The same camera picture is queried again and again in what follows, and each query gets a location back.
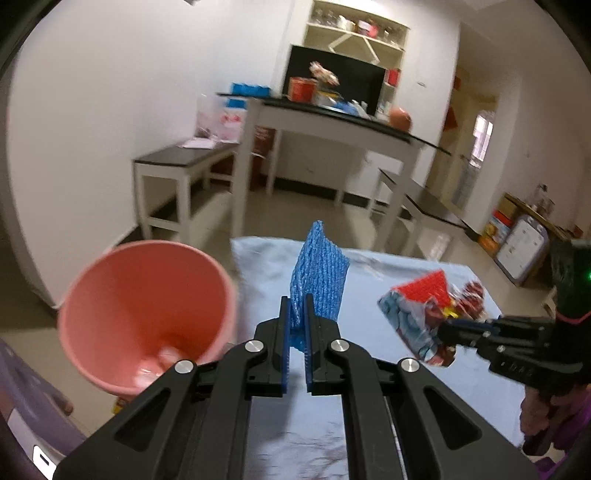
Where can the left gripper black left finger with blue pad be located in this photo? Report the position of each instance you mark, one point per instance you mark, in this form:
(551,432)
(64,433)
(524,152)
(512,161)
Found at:
(193,421)

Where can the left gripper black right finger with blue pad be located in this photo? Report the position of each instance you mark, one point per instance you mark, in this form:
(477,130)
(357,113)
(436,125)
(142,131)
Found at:
(318,341)

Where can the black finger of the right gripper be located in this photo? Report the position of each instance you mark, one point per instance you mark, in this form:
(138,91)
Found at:
(464,332)

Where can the red patterned snack wrapper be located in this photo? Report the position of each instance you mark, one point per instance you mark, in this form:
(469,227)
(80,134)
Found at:
(417,324)

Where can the blue foam fruit net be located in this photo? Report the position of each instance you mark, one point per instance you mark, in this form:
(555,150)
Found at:
(320,271)

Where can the pink plastic trash bucket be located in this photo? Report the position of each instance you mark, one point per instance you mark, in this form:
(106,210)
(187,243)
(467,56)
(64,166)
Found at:
(144,305)

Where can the person's right hand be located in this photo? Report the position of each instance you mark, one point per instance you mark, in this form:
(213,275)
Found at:
(538,414)

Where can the red white crumpled wrapper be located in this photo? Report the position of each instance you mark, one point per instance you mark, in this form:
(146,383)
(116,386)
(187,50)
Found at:
(468,302)

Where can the red foam fruit net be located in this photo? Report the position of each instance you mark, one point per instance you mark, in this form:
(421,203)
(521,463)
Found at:
(432,286)

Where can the wooden side desk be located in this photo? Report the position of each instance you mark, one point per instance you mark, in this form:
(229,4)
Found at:
(514,208)

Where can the white purple drawing board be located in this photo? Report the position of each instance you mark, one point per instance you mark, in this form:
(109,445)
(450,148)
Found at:
(522,249)

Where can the colourful cardboard box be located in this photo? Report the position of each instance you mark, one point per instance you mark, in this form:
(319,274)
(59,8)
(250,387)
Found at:
(495,233)

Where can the purple plastic stool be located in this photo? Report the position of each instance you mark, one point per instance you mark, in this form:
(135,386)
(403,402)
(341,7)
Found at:
(36,429)

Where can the right white black bench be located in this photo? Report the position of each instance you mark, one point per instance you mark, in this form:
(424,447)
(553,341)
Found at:
(426,211)

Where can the white black bench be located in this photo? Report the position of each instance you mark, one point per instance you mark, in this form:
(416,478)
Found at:
(179,165)
(426,211)

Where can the orange pomelo fruit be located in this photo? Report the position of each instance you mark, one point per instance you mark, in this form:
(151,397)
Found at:
(400,119)

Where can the left white black bench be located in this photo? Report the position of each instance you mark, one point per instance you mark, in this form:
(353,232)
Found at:
(179,165)

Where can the white table black glass top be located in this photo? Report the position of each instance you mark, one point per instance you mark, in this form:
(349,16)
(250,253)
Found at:
(307,119)

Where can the papers on bench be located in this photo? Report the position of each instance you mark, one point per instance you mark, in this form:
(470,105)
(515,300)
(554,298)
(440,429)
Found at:
(199,143)

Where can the clear plastic bag on bench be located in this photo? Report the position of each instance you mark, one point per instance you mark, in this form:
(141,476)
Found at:
(220,118)

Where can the blue storage box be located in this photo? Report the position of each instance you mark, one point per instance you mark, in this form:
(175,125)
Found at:
(239,93)

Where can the white wall shelf unit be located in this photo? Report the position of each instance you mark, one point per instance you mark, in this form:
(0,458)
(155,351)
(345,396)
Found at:
(358,34)

